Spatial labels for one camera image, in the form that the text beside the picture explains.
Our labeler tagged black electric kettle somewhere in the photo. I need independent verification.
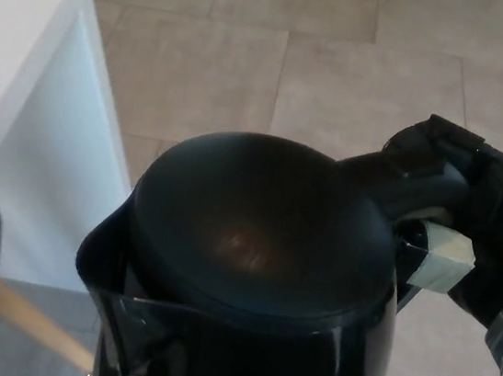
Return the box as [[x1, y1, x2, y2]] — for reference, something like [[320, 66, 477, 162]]
[[59, 109, 474, 376]]

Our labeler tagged white counter island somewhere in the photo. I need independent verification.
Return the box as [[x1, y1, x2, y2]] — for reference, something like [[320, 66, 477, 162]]
[[0, 0, 159, 297]]

